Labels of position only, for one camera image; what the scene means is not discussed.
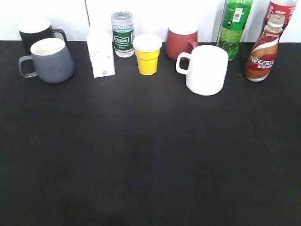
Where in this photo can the red cola bottle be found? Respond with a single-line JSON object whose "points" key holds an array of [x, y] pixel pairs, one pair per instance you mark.
{"points": [[281, 7]]}

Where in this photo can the clear water bottle green label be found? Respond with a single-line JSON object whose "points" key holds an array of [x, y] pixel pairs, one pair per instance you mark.
{"points": [[123, 33]]}

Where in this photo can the yellow paper cup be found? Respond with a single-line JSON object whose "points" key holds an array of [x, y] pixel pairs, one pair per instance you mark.
{"points": [[147, 50]]}

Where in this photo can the black ceramic mug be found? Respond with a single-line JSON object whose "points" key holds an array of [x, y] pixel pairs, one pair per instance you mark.
{"points": [[34, 30]]}

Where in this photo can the green sprite bottle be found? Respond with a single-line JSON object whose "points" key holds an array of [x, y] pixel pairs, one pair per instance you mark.
{"points": [[234, 18]]}

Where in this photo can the red ceramic mug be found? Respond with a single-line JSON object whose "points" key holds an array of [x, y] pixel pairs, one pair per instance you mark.
{"points": [[181, 38]]}

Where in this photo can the nescafe coffee bottle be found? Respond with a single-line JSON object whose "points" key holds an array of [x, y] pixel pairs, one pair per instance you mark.
{"points": [[264, 52]]}

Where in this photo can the grey ceramic mug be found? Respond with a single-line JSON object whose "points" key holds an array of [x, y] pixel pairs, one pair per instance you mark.
{"points": [[51, 59]]}

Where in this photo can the white ceramic mug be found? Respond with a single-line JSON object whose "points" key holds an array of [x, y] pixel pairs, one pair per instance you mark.
{"points": [[205, 69]]}

